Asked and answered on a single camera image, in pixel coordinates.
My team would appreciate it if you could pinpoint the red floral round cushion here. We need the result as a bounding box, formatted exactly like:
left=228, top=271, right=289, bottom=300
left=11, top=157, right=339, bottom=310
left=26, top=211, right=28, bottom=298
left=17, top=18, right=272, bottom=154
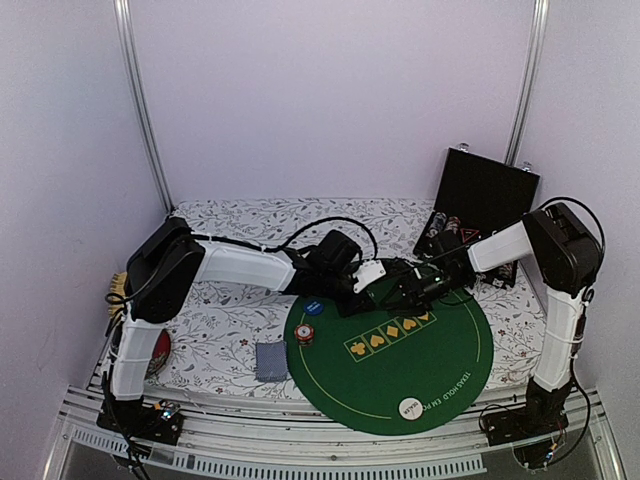
left=146, top=329, right=171, bottom=378

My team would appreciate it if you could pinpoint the white dealer button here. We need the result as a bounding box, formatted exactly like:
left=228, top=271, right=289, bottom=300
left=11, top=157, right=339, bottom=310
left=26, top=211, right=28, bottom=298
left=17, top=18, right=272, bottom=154
left=398, top=397, right=424, bottom=421

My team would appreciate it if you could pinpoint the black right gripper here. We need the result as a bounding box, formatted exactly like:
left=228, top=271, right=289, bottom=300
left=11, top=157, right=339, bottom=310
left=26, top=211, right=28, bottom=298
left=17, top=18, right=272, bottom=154
left=383, top=269, right=473, bottom=315

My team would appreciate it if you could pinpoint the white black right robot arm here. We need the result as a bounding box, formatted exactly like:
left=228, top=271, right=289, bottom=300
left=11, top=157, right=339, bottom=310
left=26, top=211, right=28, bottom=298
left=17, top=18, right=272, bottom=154
left=379, top=197, right=605, bottom=445

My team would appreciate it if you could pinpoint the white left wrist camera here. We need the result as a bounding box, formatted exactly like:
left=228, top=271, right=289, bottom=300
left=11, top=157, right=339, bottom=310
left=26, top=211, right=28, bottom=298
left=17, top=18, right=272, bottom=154
left=352, top=260, right=386, bottom=294

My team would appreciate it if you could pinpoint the blue playing card deck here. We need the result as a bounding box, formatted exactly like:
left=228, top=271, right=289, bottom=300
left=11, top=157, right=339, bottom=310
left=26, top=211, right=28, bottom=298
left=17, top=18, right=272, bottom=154
left=255, top=341, right=288, bottom=383

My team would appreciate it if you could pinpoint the aluminium frame post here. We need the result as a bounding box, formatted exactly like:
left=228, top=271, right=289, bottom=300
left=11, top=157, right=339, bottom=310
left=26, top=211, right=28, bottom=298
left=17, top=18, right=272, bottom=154
left=113, top=0, right=175, bottom=214
left=504, top=0, right=550, bottom=166

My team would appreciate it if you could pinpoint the black poker chip case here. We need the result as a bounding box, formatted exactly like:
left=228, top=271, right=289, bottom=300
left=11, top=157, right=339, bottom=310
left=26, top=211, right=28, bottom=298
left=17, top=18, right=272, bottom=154
left=413, top=149, right=540, bottom=289

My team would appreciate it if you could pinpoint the right aluminium frame post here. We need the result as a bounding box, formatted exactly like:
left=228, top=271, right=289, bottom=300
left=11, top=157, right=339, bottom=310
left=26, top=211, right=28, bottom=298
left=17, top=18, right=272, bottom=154
left=504, top=0, right=550, bottom=166

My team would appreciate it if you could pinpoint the round green poker mat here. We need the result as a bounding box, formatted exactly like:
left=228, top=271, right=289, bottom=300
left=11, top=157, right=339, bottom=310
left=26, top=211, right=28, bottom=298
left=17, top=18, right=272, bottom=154
left=284, top=277, right=493, bottom=435

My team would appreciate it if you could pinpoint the left aluminium frame post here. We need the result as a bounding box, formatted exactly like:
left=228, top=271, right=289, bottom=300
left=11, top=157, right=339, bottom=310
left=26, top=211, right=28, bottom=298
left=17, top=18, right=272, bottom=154
left=113, top=0, right=175, bottom=214

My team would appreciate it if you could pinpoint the woven bamboo basket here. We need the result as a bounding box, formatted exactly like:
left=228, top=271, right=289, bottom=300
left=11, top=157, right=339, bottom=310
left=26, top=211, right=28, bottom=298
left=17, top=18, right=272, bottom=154
left=105, top=272, right=127, bottom=318

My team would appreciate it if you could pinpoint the floral white table cloth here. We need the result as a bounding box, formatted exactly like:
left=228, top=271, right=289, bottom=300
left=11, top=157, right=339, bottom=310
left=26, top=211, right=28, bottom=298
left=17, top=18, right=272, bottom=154
left=146, top=198, right=545, bottom=400

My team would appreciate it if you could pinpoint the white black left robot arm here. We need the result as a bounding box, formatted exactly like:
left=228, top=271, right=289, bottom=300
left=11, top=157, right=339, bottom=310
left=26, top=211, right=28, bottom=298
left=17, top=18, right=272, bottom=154
left=97, top=217, right=386, bottom=437

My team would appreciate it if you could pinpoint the blue blind button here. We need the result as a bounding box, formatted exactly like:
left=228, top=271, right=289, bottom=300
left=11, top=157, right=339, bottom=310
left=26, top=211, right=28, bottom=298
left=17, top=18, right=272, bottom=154
left=303, top=299, right=325, bottom=317

